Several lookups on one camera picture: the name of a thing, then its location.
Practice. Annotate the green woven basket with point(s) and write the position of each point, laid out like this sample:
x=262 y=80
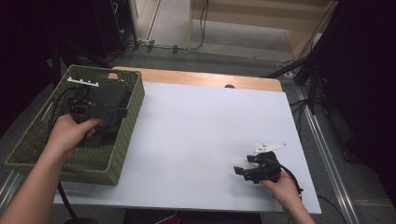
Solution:
x=99 y=169

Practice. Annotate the dark pleated skirt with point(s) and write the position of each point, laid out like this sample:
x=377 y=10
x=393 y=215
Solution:
x=109 y=96

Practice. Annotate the short metal rail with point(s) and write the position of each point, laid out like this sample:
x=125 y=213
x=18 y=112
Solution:
x=7 y=189

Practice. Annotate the black tripod stand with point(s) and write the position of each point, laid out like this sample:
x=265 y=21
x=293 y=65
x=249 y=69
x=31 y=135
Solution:
x=311 y=99

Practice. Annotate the white board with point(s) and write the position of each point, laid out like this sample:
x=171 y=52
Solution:
x=202 y=124

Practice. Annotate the person's right hand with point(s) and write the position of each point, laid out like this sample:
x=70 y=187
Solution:
x=285 y=193

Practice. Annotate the person's left hand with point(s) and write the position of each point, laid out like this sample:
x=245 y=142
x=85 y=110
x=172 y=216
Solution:
x=67 y=133

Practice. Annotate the light wooden shelf unit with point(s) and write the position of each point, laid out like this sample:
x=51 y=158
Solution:
x=243 y=20

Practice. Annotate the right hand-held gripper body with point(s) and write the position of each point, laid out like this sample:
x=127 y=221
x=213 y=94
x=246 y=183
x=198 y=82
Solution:
x=266 y=171

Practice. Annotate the long metal rail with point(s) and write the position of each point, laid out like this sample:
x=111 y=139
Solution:
x=327 y=161

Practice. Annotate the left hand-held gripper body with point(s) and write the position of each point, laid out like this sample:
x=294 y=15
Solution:
x=82 y=107

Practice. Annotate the black metal stand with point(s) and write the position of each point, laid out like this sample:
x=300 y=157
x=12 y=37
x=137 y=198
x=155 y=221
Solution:
x=56 y=68

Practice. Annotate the dark round table grommet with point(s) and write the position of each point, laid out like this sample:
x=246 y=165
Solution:
x=229 y=86

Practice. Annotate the black cabinet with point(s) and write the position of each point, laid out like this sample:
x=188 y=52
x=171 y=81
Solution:
x=112 y=25

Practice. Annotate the dark curtain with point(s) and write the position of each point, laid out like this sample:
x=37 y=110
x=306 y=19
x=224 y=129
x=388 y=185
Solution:
x=367 y=77

